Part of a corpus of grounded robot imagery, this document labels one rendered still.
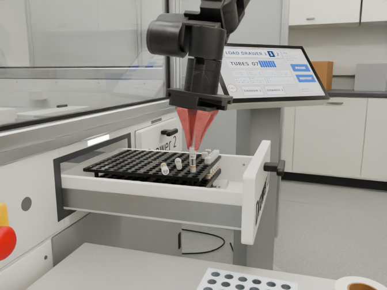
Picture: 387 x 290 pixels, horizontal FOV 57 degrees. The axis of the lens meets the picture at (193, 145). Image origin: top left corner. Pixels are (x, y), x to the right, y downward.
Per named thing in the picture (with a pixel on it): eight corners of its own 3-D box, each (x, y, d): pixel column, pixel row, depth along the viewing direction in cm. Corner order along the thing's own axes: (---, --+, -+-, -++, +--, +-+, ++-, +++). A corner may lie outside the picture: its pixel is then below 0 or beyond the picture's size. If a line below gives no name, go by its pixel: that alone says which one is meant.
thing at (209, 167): (221, 157, 76) (221, 155, 76) (199, 181, 60) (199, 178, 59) (212, 157, 77) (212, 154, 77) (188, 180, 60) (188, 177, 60)
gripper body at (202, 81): (177, 98, 65) (182, 56, 63) (232, 106, 62) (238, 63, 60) (163, 99, 59) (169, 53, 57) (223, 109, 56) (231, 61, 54)
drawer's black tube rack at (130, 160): (220, 183, 77) (221, 155, 76) (199, 214, 61) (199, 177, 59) (127, 175, 83) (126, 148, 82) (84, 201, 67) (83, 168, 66)
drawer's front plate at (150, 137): (178, 151, 119) (178, 118, 117) (142, 174, 91) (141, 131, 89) (173, 150, 119) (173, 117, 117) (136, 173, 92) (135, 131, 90)
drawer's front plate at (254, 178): (268, 187, 80) (270, 140, 78) (252, 247, 53) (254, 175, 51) (260, 187, 81) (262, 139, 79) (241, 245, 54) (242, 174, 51)
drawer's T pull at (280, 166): (285, 166, 68) (285, 159, 67) (283, 177, 61) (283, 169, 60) (265, 165, 69) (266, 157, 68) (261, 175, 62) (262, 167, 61)
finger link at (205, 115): (177, 141, 66) (182, 91, 64) (213, 149, 65) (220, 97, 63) (162, 148, 60) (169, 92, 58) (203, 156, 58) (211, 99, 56)
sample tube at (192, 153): (195, 173, 63) (194, 148, 61) (188, 172, 63) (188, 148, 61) (197, 170, 64) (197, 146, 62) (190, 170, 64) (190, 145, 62)
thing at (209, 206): (260, 183, 79) (261, 156, 78) (242, 231, 55) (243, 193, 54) (99, 169, 90) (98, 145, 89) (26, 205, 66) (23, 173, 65)
